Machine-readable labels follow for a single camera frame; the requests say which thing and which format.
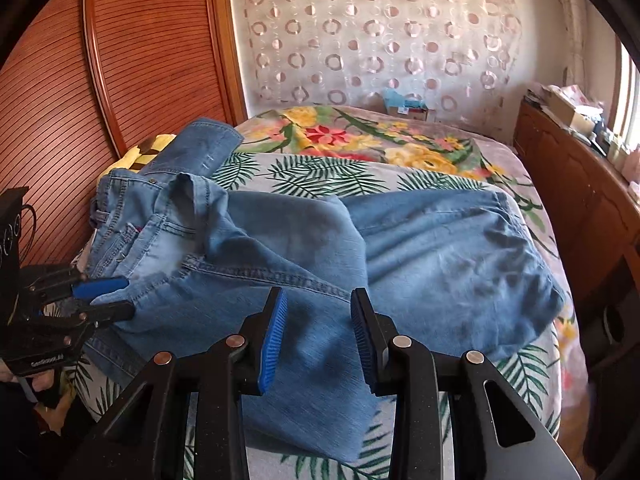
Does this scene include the long wooden cabinet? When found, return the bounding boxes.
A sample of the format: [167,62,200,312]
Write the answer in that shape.
[514,96,640,303]

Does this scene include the crumpled white paper wrapping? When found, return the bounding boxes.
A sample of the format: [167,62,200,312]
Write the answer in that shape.
[547,84,607,111]

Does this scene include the person's left hand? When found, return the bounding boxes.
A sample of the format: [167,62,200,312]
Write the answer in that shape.
[27,372,65,409]

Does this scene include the cardboard box with blue bag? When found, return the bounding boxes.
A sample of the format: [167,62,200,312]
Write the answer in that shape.
[383,87,431,122]

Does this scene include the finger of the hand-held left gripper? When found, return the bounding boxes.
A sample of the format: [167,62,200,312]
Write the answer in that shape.
[30,301,135,346]
[27,266,130,311]

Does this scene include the wooden framed window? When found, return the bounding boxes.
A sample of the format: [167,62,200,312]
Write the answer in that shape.
[612,40,640,161]

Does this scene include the floral fleece blanket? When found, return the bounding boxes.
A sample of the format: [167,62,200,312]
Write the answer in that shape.
[234,105,532,183]

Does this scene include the circle-patterned sheer curtain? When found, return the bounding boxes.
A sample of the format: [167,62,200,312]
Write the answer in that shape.
[240,0,523,122]

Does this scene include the beige cardboard box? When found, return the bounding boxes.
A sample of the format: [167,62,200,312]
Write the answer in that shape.
[546,95,601,132]

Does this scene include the blue denim pants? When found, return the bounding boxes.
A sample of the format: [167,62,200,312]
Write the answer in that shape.
[82,117,567,463]

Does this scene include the yellow plush toy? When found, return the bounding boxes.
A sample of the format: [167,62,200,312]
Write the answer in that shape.
[112,132,177,174]

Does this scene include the beige window curtain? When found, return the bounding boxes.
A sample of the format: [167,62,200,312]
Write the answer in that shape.
[545,0,592,88]

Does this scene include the slatted wooden wardrobe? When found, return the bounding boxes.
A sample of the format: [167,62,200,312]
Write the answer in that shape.
[15,0,248,261]

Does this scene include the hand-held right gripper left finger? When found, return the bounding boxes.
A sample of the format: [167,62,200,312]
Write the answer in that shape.
[75,287,290,480]

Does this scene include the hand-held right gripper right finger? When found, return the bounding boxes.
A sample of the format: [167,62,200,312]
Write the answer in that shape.
[350,287,576,480]

